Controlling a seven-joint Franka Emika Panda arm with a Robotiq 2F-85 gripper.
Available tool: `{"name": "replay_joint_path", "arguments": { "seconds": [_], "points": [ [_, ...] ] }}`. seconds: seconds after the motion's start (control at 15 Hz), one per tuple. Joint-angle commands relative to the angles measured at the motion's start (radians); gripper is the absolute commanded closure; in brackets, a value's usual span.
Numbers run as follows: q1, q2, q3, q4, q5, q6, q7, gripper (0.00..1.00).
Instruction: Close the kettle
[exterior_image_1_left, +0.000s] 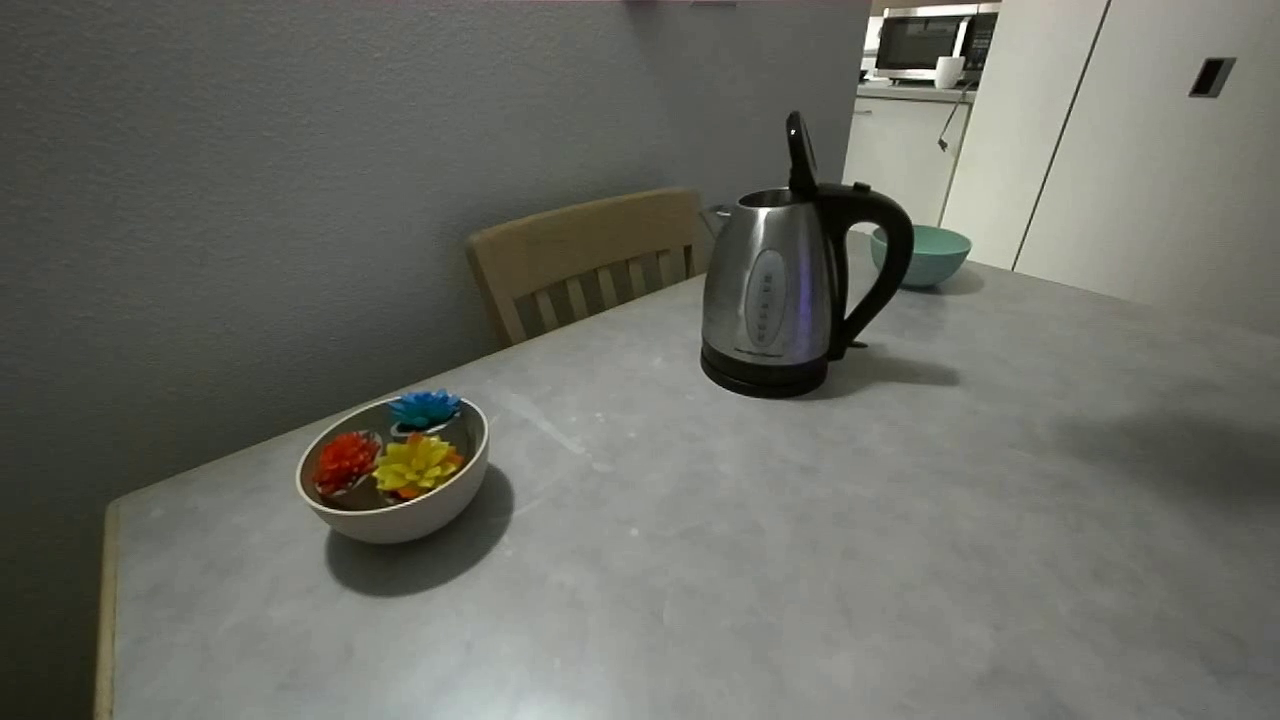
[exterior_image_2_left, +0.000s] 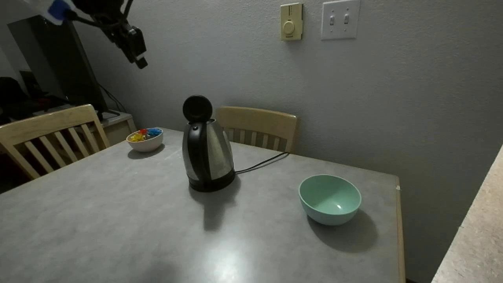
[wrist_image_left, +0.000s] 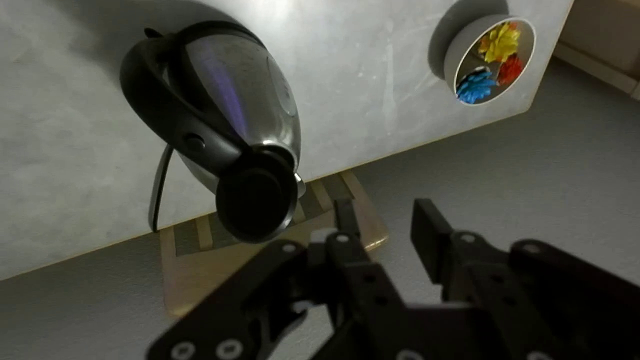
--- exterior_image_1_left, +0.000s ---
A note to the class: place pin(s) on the stainless steel electric kettle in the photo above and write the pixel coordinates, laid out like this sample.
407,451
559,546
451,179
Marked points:
765,286

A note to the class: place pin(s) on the black kettle lid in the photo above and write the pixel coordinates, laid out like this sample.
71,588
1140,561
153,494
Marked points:
800,152

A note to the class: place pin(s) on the black kettle power base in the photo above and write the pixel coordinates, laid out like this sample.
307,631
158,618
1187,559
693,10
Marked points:
762,376

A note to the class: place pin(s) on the wooden chair with short backrest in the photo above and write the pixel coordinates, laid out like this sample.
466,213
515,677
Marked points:
587,234

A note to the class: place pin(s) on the blue flower toy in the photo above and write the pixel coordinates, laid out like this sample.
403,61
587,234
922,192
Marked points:
424,410

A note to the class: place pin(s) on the yellow flower toy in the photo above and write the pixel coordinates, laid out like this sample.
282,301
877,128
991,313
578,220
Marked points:
416,466

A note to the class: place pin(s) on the white bowl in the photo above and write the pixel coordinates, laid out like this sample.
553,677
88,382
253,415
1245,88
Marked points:
407,514

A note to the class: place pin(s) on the teal bowl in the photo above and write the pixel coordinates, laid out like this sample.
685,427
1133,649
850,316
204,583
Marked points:
933,256

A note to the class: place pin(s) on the red flower toy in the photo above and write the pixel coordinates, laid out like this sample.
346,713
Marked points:
341,461

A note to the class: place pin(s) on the white kitchen counter cabinet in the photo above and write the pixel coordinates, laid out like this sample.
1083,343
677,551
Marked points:
907,152

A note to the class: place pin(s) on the microwave oven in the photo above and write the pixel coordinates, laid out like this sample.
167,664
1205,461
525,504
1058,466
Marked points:
925,41

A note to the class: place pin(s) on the white tall cabinet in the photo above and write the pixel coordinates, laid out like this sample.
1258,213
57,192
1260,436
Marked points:
1146,174

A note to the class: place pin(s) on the black wall plate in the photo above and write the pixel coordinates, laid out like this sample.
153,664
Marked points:
1213,77

